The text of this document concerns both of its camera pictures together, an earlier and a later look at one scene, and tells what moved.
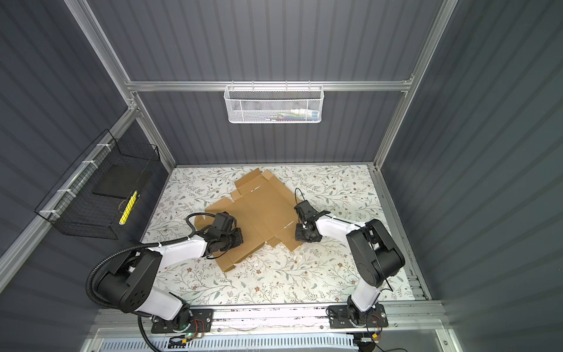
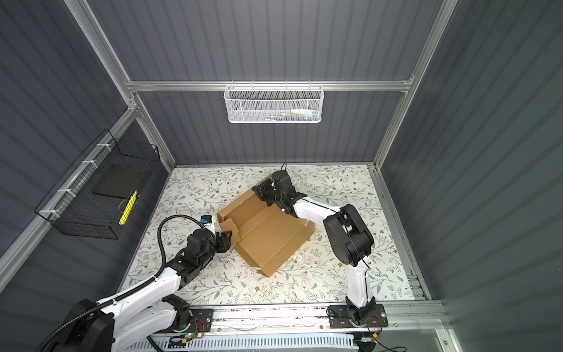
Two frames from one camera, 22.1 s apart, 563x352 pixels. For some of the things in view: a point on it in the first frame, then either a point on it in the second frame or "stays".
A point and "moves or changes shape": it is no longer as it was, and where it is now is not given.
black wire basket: (95, 198) stays
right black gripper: (299, 236) → (261, 191)
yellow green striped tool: (132, 200) stays
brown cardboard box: (264, 209) moves or changes shape
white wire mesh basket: (273, 104) stays
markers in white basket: (293, 115) stays
